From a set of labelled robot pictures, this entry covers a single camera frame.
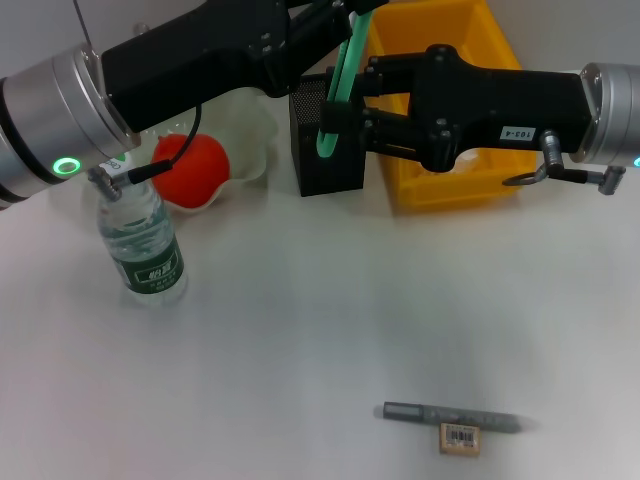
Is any black mesh pen holder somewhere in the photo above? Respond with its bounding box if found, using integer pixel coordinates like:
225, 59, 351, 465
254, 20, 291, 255
288, 72, 369, 198

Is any pale green wavy fruit plate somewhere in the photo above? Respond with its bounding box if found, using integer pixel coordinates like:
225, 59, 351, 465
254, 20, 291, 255
134, 88, 279, 216

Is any grey marker pen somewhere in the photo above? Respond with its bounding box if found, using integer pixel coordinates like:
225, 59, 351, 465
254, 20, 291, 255
374, 401, 541, 435

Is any grey right arm cable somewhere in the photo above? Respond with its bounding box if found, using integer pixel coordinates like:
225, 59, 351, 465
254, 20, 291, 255
501, 128, 627, 197

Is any red tomato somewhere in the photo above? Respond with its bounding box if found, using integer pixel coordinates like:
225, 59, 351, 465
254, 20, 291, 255
151, 132, 232, 209

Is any beige barcode eraser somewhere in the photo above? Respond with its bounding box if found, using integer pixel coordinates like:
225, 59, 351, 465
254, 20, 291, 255
438, 422, 482, 456

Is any yellow plastic bin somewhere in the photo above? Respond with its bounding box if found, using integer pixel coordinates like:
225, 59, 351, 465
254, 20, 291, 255
362, 0, 539, 209

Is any mint green utility knife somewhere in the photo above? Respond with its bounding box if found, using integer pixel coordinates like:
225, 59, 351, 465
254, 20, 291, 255
316, 0, 376, 160

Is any clear green-label water bottle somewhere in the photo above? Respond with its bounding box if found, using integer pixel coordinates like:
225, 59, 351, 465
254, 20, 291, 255
97, 154, 189, 307

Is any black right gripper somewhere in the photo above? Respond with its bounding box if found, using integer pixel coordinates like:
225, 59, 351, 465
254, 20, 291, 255
319, 43, 595, 174

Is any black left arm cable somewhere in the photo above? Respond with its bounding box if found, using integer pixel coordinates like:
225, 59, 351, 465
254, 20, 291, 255
87, 103, 204, 202

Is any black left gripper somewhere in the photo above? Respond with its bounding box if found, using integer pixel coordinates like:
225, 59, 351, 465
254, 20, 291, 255
101, 0, 392, 133

